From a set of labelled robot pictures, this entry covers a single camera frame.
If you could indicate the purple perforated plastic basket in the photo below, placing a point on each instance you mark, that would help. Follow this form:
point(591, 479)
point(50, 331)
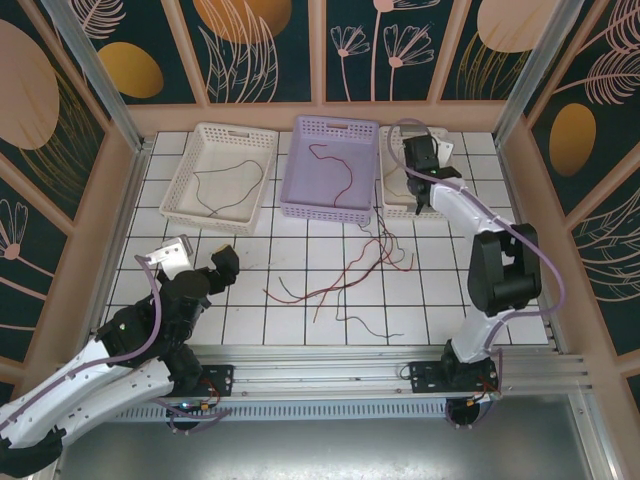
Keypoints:
point(320, 180)

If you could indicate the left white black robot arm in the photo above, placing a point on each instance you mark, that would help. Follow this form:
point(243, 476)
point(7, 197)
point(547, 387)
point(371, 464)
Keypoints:
point(75, 385)

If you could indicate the aluminium frame post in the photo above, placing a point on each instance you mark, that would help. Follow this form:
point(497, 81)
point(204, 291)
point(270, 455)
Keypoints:
point(535, 70)
point(100, 80)

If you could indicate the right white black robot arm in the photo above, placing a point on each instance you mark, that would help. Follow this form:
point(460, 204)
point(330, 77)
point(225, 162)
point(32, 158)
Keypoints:
point(460, 210)

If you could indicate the white perforated plastic basket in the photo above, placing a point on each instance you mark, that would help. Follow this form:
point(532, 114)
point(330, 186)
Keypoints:
point(220, 150)

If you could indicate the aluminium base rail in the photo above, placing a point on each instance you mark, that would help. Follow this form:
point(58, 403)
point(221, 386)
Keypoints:
point(325, 375)

